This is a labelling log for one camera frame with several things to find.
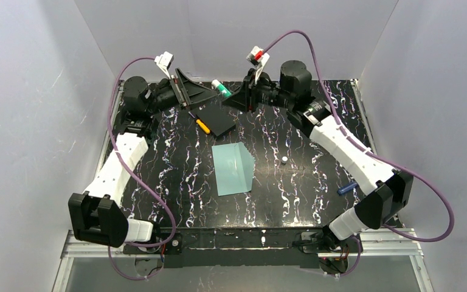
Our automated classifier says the green white glue stick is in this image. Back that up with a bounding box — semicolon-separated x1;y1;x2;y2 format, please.
211;79;232;98

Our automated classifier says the light green envelope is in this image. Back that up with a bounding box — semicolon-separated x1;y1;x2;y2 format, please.
212;142;255;196

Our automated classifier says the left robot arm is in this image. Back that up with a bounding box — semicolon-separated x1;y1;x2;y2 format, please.
68;69;216;248

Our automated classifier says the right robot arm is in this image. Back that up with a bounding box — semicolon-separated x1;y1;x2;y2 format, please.
223;60;413;243

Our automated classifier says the black box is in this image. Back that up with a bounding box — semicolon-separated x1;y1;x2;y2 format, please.
194;104;236;139

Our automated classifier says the blue pen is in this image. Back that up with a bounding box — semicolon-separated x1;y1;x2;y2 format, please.
337;181;358;196

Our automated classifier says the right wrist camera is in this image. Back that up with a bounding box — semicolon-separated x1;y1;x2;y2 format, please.
246;46;270;85

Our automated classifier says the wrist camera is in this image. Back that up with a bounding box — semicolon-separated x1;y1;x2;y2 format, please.
246;46;270;85
154;51;174;79

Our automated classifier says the yellow handled utility knife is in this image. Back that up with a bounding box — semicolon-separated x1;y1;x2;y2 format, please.
189;111;211;134

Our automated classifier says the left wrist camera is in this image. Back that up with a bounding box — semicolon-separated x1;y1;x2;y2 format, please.
154;51;174;79

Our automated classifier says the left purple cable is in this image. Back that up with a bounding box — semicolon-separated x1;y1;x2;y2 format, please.
106;56;177;282

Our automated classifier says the purple cable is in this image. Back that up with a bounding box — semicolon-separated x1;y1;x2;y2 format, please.
106;56;177;282
262;29;455;279

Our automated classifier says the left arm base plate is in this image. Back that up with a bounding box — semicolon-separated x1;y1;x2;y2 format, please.
123;232;183;256

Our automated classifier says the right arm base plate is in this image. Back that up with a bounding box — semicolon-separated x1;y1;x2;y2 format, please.
296;230;364;256

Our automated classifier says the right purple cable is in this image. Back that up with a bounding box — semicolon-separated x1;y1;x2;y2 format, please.
262;29;455;279

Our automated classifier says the aluminium frame rail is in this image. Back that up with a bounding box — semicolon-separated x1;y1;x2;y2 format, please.
54;228;433;291

